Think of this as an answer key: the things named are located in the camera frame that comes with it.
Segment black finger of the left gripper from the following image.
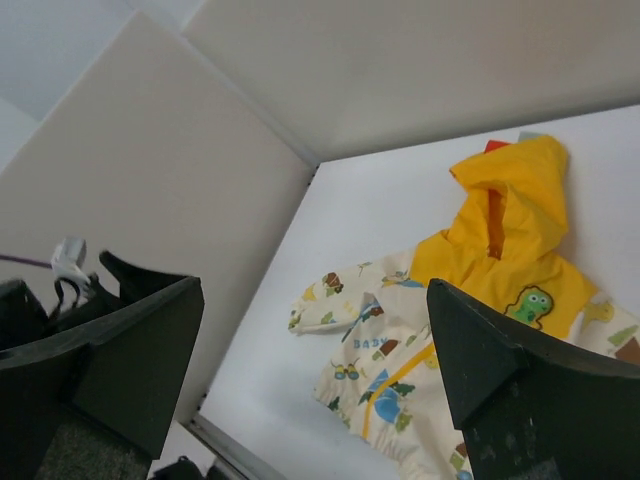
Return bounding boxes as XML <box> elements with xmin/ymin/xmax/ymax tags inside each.
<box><xmin>99</xmin><ymin>250</ymin><xmax>187</xmax><ymax>305</ymax></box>

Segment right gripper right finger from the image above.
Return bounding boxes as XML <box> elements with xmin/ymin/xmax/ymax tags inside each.
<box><xmin>426</xmin><ymin>280</ymin><xmax>639</xmax><ymax>479</ymax></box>

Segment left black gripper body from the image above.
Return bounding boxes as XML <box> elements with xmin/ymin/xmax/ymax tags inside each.
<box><xmin>1</xmin><ymin>274</ymin><xmax>130</xmax><ymax>351</ymax></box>

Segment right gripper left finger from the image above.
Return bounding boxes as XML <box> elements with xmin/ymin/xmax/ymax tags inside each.
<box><xmin>1</xmin><ymin>277</ymin><xmax>204</xmax><ymax>479</ymax></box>

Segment yellow hooded dinosaur print jacket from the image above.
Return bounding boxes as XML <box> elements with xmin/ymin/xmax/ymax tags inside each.
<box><xmin>288</xmin><ymin>136</ymin><xmax>639</xmax><ymax>479</ymax></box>

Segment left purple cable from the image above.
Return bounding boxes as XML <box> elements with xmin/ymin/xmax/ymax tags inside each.
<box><xmin>0</xmin><ymin>253</ymin><xmax>56</xmax><ymax>269</ymax></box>

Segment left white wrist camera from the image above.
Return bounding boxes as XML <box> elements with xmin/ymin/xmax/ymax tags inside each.
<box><xmin>50</xmin><ymin>236</ymin><xmax>97</xmax><ymax>301</ymax></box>

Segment aluminium front rail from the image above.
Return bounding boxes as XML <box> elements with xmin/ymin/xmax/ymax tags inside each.
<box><xmin>187</xmin><ymin>414</ymin><xmax>286</xmax><ymax>480</ymax></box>

